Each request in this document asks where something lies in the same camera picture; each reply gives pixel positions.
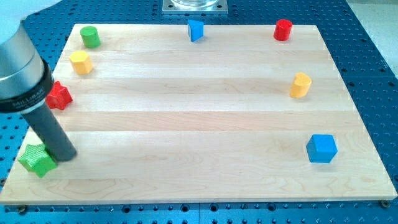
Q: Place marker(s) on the black Millibar tool flange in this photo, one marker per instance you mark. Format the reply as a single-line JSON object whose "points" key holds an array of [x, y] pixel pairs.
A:
{"points": [[31, 98]]}

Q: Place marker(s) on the red cylinder block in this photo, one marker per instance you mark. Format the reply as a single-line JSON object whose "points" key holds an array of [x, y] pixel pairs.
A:
{"points": [[282, 29]]}

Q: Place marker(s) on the blue triangle block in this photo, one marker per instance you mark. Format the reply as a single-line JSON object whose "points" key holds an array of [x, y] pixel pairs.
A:
{"points": [[195, 29]]}

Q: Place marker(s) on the yellow hexagon block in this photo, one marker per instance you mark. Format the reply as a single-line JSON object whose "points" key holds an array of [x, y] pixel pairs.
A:
{"points": [[81, 62]]}

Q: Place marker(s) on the yellow half-round block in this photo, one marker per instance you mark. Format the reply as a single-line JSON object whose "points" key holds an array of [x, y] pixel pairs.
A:
{"points": [[300, 86]]}

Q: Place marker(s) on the green cylinder block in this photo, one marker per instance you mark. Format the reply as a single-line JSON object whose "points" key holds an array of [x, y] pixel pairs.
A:
{"points": [[90, 37]]}

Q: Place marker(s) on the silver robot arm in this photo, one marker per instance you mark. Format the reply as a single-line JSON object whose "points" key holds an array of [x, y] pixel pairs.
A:
{"points": [[26, 78]]}

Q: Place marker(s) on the blue cube block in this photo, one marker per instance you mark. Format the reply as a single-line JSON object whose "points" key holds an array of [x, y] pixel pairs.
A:
{"points": [[321, 148]]}

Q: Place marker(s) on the light wooden board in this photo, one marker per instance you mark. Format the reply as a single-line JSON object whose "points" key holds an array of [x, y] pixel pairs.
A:
{"points": [[161, 119]]}

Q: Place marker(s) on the green star block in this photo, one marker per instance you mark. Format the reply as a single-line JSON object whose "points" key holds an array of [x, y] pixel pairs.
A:
{"points": [[37, 160]]}

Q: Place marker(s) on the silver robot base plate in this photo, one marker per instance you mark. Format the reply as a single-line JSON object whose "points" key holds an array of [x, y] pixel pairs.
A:
{"points": [[180, 7]]}

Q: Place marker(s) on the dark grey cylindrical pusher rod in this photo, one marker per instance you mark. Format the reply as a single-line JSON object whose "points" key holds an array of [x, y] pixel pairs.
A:
{"points": [[50, 132]]}

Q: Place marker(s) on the red star block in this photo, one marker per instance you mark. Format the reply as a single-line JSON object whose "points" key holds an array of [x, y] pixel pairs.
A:
{"points": [[59, 97]]}

